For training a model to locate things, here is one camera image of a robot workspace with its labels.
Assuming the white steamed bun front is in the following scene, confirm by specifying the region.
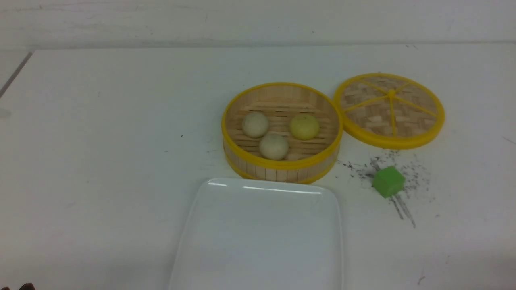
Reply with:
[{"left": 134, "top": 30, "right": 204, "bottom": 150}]
[{"left": 258, "top": 134, "right": 289, "bottom": 160}]

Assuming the white steamed bun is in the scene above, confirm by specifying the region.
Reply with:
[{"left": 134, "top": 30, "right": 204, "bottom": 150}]
[
  {"left": 258, "top": 134, "right": 289, "bottom": 160},
  {"left": 241, "top": 112, "right": 269, "bottom": 138}
]

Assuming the yellow steamed bun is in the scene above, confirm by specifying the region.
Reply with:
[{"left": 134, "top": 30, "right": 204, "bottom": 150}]
[{"left": 289, "top": 114, "right": 320, "bottom": 140}]

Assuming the white rectangular plate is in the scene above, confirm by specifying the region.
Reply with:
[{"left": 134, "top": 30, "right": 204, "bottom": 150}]
[{"left": 168, "top": 178, "right": 344, "bottom": 290}]

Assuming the yellow rimmed bamboo steamer basket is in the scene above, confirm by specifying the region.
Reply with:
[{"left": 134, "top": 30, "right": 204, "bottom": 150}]
[{"left": 221, "top": 82, "right": 343, "bottom": 184}]

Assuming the yellow rimmed bamboo steamer lid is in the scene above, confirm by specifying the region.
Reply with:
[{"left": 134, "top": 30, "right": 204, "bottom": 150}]
[{"left": 333, "top": 73, "right": 445, "bottom": 150}]

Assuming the green cube block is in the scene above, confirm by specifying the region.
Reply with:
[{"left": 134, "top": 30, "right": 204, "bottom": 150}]
[{"left": 372, "top": 166, "right": 406, "bottom": 199}]

